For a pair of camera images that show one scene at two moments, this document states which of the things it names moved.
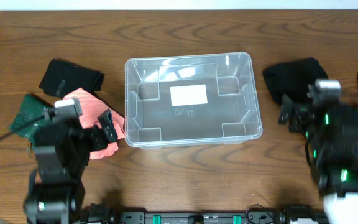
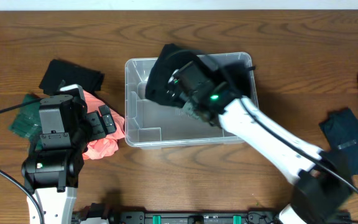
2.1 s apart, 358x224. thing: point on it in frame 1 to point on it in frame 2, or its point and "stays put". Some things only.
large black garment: [293, 78] to [171, 57]
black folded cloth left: [61, 78] stays put
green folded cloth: [30, 120] stays put
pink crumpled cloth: [92, 107] stays put
